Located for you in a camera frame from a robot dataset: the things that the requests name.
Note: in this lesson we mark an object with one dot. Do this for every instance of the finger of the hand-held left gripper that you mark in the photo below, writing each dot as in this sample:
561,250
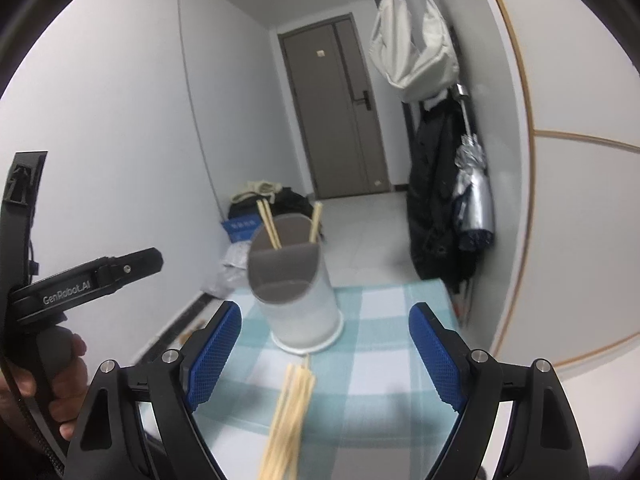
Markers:
135,265

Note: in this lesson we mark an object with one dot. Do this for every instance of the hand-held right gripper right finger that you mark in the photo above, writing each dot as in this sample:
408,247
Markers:
437,355

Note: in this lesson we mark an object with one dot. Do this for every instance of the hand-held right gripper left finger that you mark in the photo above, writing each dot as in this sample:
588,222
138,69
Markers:
215,355

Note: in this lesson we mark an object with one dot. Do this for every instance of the pile of wooden chopsticks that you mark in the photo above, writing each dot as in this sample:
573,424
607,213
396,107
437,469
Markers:
290,410

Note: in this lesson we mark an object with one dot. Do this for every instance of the translucent white utensil holder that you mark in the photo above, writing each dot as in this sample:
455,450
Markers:
300,310

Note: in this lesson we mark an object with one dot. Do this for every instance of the wooden chopstick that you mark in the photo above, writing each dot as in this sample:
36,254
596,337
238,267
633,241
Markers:
266,225
271,224
315,222

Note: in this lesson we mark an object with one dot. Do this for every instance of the person's left hand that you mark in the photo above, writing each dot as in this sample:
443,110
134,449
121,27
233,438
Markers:
72,375

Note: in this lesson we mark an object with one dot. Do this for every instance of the teal checked table mat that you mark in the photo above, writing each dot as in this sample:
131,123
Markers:
375,360

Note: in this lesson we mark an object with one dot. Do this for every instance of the blue cardboard box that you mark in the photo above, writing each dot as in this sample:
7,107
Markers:
240,227

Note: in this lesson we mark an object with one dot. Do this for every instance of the beige cloth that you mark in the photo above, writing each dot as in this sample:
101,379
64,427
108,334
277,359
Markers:
255,188

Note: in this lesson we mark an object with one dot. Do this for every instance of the black hanging jacket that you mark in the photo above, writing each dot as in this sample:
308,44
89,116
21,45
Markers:
430,210

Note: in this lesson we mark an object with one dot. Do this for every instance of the silver folded umbrella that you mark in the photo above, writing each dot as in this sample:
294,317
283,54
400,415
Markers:
475,205

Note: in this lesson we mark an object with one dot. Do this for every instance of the black duffel bag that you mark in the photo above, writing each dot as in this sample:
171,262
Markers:
290,200

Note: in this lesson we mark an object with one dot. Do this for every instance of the grey door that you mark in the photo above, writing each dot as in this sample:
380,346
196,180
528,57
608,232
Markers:
330,125

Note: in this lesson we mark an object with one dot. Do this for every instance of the white hanging bag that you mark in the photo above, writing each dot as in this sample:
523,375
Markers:
400,50

